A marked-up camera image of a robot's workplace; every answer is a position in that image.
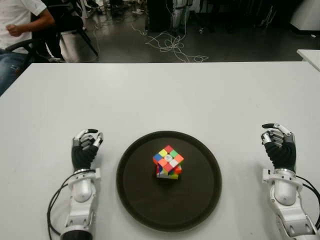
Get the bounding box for multicoloured Rubik's cube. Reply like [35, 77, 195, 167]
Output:
[152, 144, 185, 180]

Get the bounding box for tangled white floor cable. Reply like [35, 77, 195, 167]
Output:
[131, 22, 210, 63]

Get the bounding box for black office chair armrest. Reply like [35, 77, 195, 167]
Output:
[4, 38, 36, 63]

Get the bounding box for person in black clothes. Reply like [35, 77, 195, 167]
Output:
[31, 0, 66, 63]

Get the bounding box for silver folded stand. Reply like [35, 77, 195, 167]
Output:
[259, 5, 275, 28]

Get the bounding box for right arm black cables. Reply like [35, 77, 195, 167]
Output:
[296, 174, 320, 211]

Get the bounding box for arm black cables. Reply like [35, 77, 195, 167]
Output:
[47, 172, 97, 240]
[296, 174, 320, 211]

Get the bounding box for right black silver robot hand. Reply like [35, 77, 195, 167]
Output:
[260, 122, 298, 174]

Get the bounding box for left arm black cables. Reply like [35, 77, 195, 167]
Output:
[47, 172, 97, 240]

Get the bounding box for thin white floor cable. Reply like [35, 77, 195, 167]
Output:
[86, 21, 112, 63]

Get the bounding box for dark brown round plate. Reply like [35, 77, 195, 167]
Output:
[116, 130, 223, 231]

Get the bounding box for person in white shirt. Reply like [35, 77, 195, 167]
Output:
[0, 0, 56, 96]

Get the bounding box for silver humanoid robot legs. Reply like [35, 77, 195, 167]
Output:
[171, 0, 192, 32]

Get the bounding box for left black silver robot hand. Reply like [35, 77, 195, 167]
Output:
[71, 128, 105, 173]

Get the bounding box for black chair with angled legs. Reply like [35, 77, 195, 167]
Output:
[51, 0, 100, 57]

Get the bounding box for white pillar base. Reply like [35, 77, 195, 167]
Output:
[288, 0, 320, 35]

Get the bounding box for black wheeled cart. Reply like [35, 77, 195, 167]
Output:
[193, 0, 256, 34]

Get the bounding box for black cabinet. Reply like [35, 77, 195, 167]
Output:
[146, 0, 175, 33]

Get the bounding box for white side table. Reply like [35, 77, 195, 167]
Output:
[296, 48, 320, 73]

